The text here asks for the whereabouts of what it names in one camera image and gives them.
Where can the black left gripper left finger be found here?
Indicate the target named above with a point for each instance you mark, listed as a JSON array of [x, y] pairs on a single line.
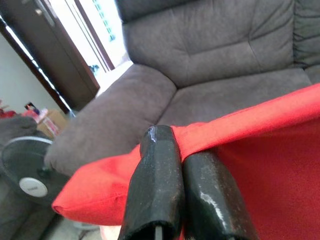
[[155, 180]]

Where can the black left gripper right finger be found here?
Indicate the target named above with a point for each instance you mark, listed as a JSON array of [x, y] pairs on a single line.
[[212, 197]]

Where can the red pillow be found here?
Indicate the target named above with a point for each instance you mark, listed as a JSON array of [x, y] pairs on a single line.
[[265, 162]]

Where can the cardboard box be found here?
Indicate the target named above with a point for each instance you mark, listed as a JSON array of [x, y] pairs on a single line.
[[52, 120]]

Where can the black electric fan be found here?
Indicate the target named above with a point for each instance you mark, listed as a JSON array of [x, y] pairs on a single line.
[[25, 165]]

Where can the red packages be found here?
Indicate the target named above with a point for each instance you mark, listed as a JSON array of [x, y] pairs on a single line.
[[32, 114]]

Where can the dark wooden door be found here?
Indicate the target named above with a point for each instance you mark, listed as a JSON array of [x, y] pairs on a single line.
[[57, 55]]

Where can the brown door frame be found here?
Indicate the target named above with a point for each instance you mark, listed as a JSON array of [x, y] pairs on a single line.
[[95, 32]]

